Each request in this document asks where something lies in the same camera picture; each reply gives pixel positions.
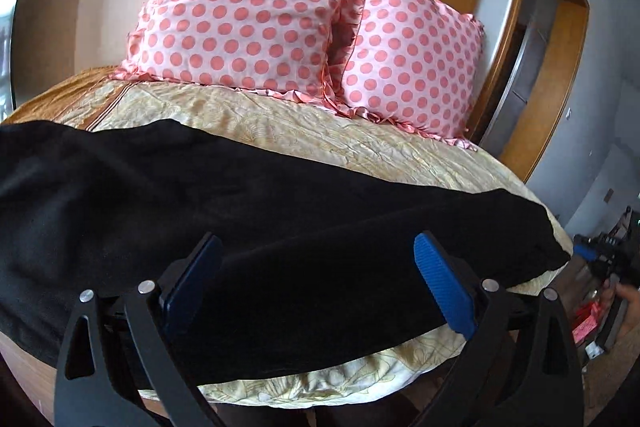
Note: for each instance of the small pink polka dot pillow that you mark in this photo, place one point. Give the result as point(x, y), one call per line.
point(412, 52)

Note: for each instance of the yellow floral bedspread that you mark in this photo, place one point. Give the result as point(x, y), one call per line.
point(350, 142)

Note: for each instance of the black pants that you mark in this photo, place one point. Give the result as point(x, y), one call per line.
point(280, 232)

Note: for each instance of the person's right hand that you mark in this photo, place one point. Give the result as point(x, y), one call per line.
point(627, 294)

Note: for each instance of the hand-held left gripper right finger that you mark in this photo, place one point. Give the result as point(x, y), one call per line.
point(442, 279)

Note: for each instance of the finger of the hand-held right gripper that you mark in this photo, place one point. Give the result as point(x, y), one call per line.
point(584, 252)

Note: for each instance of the wooden door frame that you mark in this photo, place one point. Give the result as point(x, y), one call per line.
point(545, 57)

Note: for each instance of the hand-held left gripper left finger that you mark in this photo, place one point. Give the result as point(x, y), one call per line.
point(192, 274)

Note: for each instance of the large pink polka dot pillow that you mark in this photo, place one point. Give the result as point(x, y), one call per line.
point(245, 2)

